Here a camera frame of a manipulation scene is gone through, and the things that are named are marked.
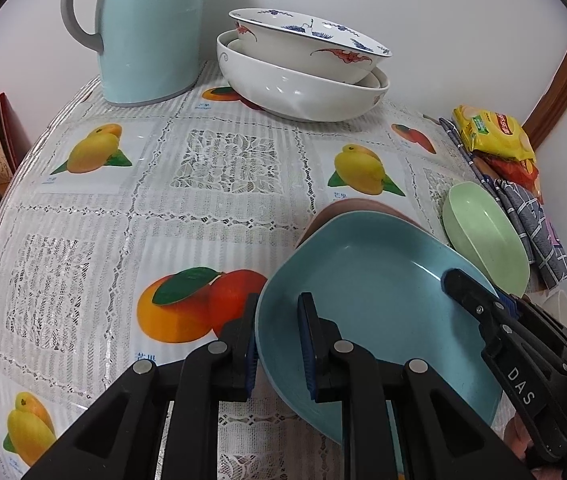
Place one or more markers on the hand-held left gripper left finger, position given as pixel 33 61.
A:
pixel 250 360

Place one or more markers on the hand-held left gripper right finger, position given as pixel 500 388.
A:
pixel 308 355

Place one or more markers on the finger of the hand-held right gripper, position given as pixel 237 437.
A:
pixel 538 325
pixel 468 295

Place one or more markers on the green plate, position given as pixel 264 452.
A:
pixel 488 240

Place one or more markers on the blue plate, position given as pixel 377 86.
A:
pixel 388 280

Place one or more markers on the person's right hand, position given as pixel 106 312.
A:
pixel 518 437

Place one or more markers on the grey checked cloth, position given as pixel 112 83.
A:
pixel 528 210

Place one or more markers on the red chip bag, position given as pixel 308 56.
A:
pixel 518 170

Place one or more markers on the yellow chip bag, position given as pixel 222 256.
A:
pixel 493 130

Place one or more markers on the fruit print lace tablecloth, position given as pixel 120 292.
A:
pixel 113 230

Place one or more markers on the brown wooden trim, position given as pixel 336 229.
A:
pixel 563 90

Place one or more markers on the large white bowl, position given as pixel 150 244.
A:
pixel 293 90

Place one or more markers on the white bowl with painted pattern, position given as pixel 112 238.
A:
pixel 303 45

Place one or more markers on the light blue kettle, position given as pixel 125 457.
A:
pixel 148 30

